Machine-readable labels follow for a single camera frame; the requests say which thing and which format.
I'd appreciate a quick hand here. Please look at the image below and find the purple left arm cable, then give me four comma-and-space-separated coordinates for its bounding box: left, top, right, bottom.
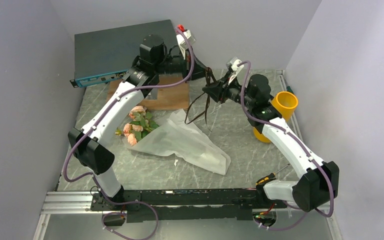
62, 28, 196, 240

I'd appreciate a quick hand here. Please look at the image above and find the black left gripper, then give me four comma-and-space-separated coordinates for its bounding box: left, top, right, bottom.
154, 46, 212, 84

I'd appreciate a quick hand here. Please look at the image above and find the white wrapping paper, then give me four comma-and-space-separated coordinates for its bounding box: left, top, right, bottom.
122, 109, 231, 175

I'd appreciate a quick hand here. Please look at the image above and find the brown wooden board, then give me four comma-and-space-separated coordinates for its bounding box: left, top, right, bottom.
106, 74, 190, 111

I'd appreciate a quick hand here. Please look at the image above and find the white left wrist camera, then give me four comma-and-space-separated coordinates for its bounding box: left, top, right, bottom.
176, 24, 196, 50

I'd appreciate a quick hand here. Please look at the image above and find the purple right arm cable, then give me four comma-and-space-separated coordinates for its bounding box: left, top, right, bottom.
236, 60, 335, 232

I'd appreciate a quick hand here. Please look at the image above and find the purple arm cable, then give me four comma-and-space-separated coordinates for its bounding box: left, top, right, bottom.
62, 28, 196, 240
236, 60, 335, 232

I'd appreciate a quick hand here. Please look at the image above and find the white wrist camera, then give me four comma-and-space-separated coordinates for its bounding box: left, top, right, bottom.
176, 24, 196, 50
226, 56, 244, 85

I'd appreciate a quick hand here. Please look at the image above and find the pink flower bouquet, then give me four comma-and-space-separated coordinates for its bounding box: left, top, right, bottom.
115, 105, 159, 146

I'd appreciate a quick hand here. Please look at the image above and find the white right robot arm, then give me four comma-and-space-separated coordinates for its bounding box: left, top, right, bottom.
202, 74, 339, 217

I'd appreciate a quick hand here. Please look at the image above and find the yellow cylindrical vase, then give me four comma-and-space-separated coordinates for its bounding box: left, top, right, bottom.
252, 91, 299, 144

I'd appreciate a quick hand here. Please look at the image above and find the brown satin ribbon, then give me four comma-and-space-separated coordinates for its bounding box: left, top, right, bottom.
184, 66, 219, 134

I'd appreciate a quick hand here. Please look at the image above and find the yellow black screwdriver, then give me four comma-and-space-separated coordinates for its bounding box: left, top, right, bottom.
255, 163, 291, 186

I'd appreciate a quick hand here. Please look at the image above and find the grey network switch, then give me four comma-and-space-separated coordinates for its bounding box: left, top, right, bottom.
70, 20, 189, 88

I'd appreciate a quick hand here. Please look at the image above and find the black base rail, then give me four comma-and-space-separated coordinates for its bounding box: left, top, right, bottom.
90, 188, 287, 223

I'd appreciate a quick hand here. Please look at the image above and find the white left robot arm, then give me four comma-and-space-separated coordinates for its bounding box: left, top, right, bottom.
62, 29, 204, 210

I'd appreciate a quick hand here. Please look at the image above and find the teal handled tool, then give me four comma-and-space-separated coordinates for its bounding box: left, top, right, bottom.
286, 85, 294, 94

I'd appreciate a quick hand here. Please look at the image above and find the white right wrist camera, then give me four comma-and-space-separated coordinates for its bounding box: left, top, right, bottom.
226, 56, 244, 85

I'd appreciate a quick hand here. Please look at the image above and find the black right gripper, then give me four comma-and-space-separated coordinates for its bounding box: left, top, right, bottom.
202, 71, 255, 109

